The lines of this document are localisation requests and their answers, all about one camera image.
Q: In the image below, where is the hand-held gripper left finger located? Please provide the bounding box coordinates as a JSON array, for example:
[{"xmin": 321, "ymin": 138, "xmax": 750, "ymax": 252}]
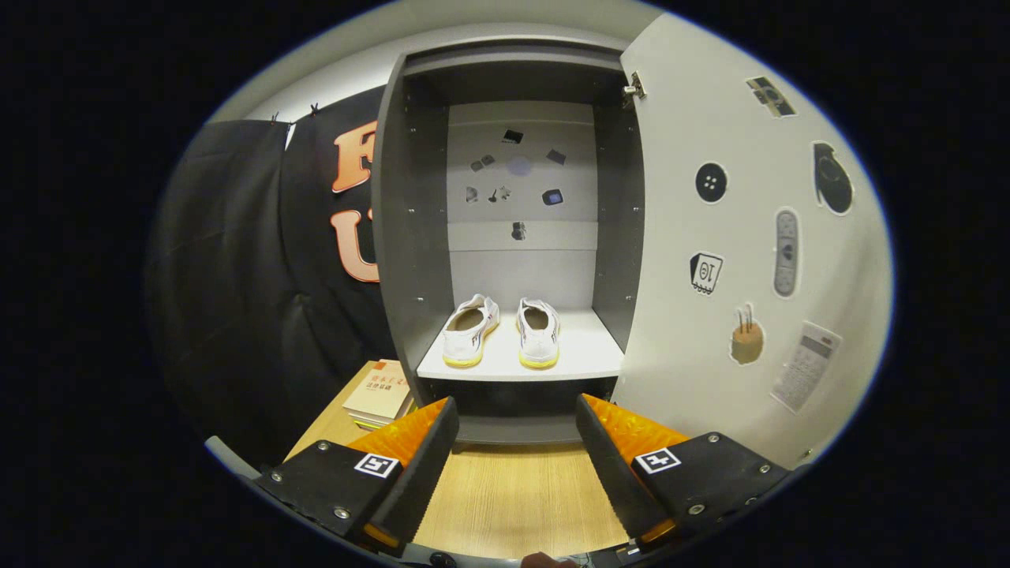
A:
[{"xmin": 252, "ymin": 396, "xmax": 460, "ymax": 557}]

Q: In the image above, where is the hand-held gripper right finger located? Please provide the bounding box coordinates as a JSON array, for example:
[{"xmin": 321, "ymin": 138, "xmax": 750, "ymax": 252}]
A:
[{"xmin": 574, "ymin": 393, "xmax": 792, "ymax": 549}]

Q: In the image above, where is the beige shoe cabinet door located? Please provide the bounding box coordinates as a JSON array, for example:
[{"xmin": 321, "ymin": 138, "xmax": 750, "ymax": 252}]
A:
[{"xmin": 612, "ymin": 12, "xmax": 896, "ymax": 470}]

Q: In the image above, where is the white canvas shoe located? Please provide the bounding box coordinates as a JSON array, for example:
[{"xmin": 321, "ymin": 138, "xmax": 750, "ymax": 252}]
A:
[
  {"xmin": 440, "ymin": 293, "xmax": 501, "ymax": 369},
  {"xmin": 516, "ymin": 297, "xmax": 562, "ymax": 370}
]

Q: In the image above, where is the grey shoe cabinet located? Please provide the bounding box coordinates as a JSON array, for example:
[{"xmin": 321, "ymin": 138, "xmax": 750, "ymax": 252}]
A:
[{"xmin": 371, "ymin": 39, "xmax": 648, "ymax": 447}]

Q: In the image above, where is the orange cover book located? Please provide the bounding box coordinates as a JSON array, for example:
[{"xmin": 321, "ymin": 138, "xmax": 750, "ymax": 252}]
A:
[{"xmin": 343, "ymin": 359, "xmax": 413, "ymax": 421}]

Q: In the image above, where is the grey curved object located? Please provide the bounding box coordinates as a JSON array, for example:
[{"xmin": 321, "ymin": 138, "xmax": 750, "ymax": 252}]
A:
[{"xmin": 205, "ymin": 435, "xmax": 263, "ymax": 480}]

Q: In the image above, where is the black backdrop cloth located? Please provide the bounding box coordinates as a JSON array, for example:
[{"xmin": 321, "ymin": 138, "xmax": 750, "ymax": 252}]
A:
[{"xmin": 146, "ymin": 85, "xmax": 399, "ymax": 466}]

